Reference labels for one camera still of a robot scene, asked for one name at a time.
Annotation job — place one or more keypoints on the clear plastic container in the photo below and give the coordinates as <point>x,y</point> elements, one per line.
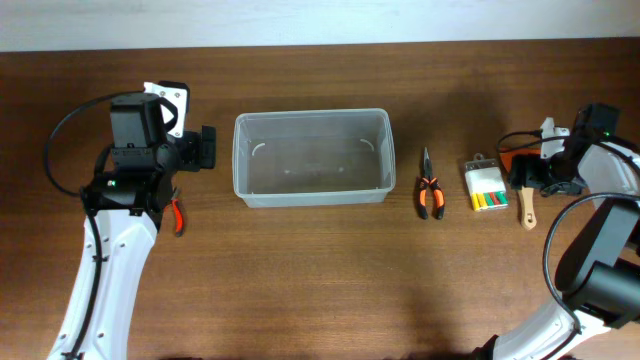
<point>313,157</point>

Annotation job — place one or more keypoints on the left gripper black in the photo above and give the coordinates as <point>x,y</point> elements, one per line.
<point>202,148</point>

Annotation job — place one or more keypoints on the small red-handled pliers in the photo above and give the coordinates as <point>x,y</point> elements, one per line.
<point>179,221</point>

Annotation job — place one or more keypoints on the orange scraper wooden handle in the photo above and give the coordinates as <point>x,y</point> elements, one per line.
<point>527,214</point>

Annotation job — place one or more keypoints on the clear box coloured tubes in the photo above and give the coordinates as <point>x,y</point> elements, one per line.
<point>485,184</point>

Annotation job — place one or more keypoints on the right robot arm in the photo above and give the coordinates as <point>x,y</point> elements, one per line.
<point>593,290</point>

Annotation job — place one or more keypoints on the orange black long-nose pliers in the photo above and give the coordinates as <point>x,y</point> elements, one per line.
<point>428,182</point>

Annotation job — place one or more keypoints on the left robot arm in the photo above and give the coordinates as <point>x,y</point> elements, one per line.
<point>124,205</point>

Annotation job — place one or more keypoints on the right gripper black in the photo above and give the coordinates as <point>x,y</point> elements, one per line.
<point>523,173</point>

